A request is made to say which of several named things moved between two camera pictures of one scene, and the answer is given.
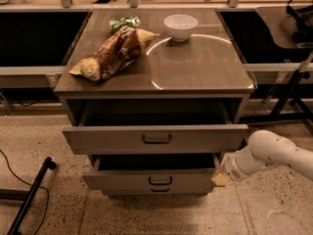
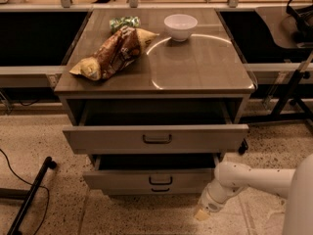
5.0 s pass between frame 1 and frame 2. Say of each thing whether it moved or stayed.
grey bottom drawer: stayed
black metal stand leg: stayed
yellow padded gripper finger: moved
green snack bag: stayed
